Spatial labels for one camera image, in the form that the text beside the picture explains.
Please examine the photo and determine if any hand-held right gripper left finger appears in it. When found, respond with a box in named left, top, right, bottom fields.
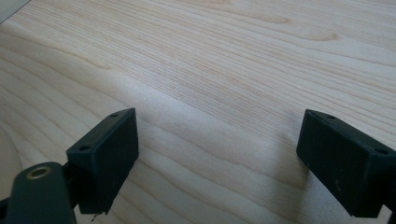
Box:
left=65, top=107, right=140, bottom=216

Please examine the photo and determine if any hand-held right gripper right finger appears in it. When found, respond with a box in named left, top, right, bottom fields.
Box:
left=296, top=108, right=396, bottom=218

